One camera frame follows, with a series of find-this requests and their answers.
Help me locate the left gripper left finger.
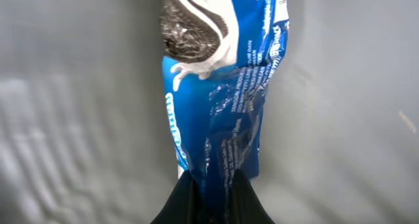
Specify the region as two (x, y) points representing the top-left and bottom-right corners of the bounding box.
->
(151, 170), (209, 224)

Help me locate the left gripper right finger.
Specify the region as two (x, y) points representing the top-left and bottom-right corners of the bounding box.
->
(228, 170), (274, 224)

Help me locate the blue oreo cookie packet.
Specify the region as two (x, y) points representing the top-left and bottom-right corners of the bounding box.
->
(160, 0), (289, 219)

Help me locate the grey plastic shopping basket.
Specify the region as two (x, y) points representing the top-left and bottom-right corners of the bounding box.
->
(1, 0), (418, 223)

